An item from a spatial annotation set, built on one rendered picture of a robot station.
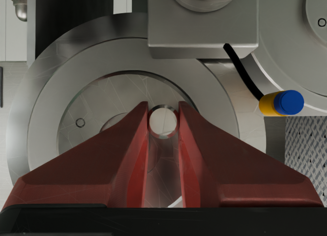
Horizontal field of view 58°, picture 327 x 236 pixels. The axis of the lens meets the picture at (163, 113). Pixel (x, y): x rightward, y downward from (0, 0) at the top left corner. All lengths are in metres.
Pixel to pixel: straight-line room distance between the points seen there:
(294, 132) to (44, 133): 0.31
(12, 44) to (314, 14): 3.18
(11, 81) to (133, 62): 0.42
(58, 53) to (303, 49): 0.14
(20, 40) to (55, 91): 3.09
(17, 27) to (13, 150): 3.13
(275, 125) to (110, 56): 0.40
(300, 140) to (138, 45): 0.27
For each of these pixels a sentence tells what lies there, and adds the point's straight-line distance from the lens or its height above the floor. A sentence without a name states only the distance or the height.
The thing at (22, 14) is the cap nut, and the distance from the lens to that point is 0.56.
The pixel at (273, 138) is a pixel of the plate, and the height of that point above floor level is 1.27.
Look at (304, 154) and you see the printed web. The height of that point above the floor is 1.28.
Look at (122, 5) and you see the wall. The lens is 3.06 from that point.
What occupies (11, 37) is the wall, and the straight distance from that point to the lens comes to 3.31.
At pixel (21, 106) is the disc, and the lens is 0.19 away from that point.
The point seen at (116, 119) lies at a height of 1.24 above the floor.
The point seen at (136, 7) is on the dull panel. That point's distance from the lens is 0.53.
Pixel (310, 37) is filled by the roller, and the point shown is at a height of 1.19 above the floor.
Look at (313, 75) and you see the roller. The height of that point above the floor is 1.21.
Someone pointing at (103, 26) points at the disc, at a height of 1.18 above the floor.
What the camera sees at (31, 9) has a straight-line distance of 0.20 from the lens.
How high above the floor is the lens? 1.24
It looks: 1 degrees down
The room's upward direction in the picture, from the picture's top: 180 degrees clockwise
